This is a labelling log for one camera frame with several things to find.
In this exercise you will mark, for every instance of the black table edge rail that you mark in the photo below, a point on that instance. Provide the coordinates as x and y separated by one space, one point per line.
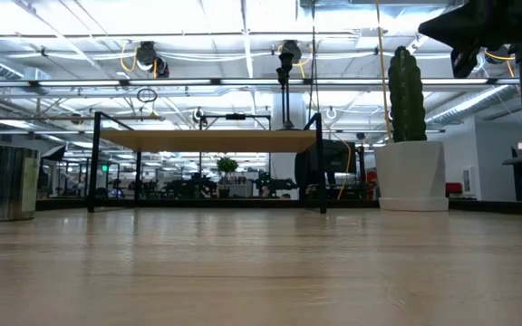
197 204

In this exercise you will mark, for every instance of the wooden shelf black frame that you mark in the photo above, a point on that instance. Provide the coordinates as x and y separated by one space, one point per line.
206 141

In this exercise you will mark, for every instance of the black monitor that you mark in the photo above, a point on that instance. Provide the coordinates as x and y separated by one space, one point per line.
333 163

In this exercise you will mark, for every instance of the white plant pot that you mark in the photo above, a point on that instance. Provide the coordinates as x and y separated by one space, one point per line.
410 176

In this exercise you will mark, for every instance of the long ceiling light bar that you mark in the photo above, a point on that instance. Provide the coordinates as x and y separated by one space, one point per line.
84 82

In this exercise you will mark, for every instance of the red bin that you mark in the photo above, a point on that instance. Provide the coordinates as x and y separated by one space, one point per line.
454 188

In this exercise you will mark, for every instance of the black studio softbox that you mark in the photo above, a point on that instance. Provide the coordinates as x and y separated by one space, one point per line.
55 154

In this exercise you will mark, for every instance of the green cactus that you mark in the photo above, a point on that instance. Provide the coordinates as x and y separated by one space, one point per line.
406 95

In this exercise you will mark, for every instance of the background black robot arm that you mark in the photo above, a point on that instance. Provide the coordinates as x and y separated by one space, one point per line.
188 185
274 183

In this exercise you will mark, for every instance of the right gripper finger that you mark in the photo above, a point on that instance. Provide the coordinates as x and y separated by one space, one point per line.
460 27
467 61

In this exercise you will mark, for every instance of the small green potted plant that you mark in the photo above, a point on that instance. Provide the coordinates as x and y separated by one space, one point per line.
227 165

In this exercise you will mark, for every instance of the black background camera frame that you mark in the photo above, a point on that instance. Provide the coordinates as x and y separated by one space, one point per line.
236 116

